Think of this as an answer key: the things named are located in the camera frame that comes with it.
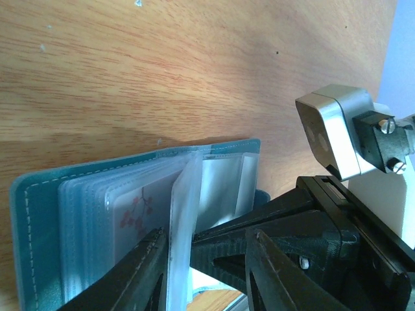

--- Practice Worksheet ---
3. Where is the blue card holder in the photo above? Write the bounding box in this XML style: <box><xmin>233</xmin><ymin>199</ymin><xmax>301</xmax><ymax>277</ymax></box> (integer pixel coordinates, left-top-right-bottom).
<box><xmin>9</xmin><ymin>139</ymin><xmax>261</xmax><ymax>310</ymax></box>

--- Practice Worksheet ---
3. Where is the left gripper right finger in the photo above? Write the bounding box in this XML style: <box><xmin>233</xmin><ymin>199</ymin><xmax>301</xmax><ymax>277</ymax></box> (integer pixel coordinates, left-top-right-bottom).
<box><xmin>245</xmin><ymin>229</ymin><xmax>348</xmax><ymax>310</ymax></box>

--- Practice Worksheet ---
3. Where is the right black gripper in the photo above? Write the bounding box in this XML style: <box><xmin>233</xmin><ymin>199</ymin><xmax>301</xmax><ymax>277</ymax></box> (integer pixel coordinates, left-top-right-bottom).
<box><xmin>191</xmin><ymin>176</ymin><xmax>414</xmax><ymax>310</ymax></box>

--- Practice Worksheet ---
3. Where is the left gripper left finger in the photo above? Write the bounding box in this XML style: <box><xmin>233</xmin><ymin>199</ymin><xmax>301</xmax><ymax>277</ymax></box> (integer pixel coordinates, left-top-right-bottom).
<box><xmin>60</xmin><ymin>228</ymin><xmax>167</xmax><ymax>310</ymax></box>

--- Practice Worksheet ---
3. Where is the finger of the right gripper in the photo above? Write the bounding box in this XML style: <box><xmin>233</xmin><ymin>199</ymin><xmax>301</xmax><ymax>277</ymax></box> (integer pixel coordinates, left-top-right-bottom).
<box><xmin>193</xmin><ymin>188</ymin><xmax>313</xmax><ymax>244</ymax></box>

